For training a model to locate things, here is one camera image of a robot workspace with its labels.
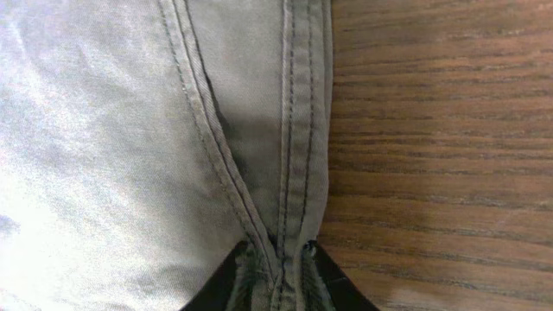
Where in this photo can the grey shorts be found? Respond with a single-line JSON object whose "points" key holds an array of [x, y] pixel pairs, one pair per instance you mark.
{"points": [[141, 141]]}

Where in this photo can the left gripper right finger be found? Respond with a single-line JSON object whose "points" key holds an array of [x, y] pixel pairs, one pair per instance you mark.
{"points": [[341, 291]]}

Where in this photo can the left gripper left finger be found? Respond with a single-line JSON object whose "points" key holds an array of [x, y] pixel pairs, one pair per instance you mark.
{"points": [[216, 292]]}

